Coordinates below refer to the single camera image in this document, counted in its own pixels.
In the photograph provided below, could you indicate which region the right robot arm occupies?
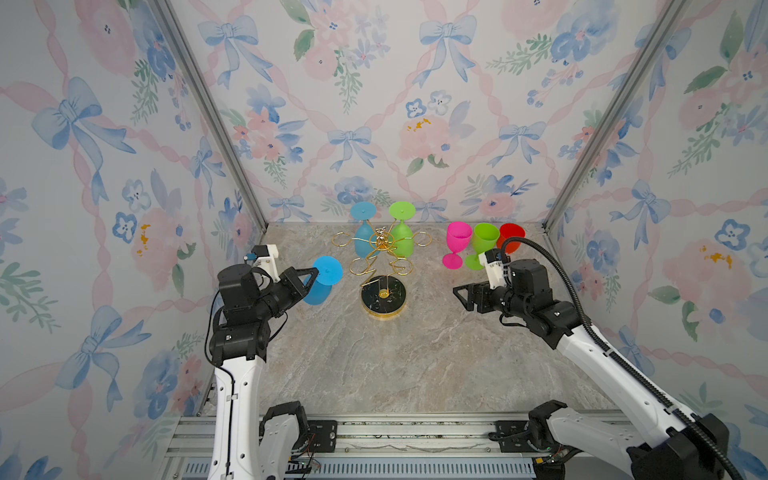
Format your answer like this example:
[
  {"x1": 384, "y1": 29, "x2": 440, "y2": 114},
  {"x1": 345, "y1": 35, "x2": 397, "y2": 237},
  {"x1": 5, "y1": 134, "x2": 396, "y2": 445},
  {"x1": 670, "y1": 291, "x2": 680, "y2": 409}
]
[{"x1": 453, "y1": 260, "x2": 738, "y2": 479}]

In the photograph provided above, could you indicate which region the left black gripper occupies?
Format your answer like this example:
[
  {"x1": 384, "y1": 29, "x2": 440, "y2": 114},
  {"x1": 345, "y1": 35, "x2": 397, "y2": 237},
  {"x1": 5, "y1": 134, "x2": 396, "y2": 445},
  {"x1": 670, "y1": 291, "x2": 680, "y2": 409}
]
[{"x1": 253, "y1": 267, "x2": 316, "y2": 323}]

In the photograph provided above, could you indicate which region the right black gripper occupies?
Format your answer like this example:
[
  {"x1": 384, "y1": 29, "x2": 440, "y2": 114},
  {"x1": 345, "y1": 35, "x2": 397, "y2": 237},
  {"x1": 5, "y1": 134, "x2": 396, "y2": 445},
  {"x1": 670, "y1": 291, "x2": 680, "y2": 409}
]
[{"x1": 452, "y1": 279, "x2": 530, "y2": 323}]

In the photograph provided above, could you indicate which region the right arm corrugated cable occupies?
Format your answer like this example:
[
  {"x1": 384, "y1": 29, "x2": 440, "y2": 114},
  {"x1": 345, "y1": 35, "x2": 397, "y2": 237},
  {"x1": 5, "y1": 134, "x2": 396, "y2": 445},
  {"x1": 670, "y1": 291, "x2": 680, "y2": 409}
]
[{"x1": 499, "y1": 236, "x2": 748, "y2": 480}]

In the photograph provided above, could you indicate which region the pink wine glass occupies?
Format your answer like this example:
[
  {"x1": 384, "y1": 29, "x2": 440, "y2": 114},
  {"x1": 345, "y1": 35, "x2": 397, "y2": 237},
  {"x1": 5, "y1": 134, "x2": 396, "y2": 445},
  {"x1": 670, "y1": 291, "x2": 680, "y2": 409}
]
[{"x1": 442, "y1": 221, "x2": 473, "y2": 270}]

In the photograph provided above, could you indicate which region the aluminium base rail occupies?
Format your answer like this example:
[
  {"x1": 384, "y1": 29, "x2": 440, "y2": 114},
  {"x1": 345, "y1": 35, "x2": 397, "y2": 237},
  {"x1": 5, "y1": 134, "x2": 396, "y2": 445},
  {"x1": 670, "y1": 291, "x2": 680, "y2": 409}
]
[{"x1": 167, "y1": 410, "x2": 667, "y2": 480}]

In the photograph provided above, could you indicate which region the red wine glass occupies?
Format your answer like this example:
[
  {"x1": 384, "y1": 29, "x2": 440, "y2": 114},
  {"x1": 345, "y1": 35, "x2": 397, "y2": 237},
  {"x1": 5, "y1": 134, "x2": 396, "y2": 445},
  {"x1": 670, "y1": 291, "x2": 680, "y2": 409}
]
[{"x1": 497, "y1": 223, "x2": 526, "y2": 255}]

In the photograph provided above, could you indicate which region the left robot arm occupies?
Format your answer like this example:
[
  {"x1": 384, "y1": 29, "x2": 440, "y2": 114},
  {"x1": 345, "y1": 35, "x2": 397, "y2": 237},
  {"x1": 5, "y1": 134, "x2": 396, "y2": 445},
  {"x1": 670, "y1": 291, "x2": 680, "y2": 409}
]
[{"x1": 208, "y1": 264, "x2": 319, "y2": 479}]

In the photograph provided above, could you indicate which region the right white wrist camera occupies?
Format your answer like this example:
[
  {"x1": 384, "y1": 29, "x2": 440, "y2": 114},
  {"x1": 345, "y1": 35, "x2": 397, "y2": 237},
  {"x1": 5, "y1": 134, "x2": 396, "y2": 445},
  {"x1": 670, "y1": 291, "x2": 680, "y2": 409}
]
[{"x1": 478, "y1": 248, "x2": 508, "y2": 289}]

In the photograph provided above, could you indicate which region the gold wire glass rack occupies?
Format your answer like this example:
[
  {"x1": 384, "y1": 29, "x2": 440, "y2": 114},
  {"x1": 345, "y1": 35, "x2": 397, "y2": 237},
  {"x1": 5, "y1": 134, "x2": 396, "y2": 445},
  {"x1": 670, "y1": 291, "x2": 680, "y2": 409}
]
[{"x1": 331, "y1": 223, "x2": 433, "y2": 321}]

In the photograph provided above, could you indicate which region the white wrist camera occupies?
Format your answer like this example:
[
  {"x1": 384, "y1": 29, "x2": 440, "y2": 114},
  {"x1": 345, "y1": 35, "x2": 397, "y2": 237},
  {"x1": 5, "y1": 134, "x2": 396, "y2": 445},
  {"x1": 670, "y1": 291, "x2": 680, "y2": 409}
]
[
  {"x1": 478, "y1": 248, "x2": 508, "y2": 289},
  {"x1": 243, "y1": 244, "x2": 279, "y2": 282}
]

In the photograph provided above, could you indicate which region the green wine glass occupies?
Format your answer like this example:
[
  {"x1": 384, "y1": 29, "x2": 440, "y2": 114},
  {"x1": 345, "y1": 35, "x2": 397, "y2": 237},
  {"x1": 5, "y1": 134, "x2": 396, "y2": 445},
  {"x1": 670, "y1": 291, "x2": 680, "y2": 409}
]
[
  {"x1": 389, "y1": 201, "x2": 416, "y2": 258},
  {"x1": 466, "y1": 223, "x2": 500, "y2": 271}
]

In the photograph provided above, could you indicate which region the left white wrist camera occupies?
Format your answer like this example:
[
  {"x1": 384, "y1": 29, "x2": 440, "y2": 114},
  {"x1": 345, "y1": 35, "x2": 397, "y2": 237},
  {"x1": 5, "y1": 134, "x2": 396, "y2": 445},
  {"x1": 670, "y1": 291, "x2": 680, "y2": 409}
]
[{"x1": 243, "y1": 244, "x2": 279, "y2": 282}]

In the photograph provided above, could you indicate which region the blue wine glass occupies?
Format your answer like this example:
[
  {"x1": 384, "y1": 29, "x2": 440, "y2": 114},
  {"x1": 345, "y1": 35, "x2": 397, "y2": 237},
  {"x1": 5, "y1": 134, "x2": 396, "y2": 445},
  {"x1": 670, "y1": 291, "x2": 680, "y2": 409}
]
[
  {"x1": 350, "y1": 202, "x2": 377, "y2": 258},
  {"x1": 304, "y1": 256, "x2": 343, "y2": 306}
]

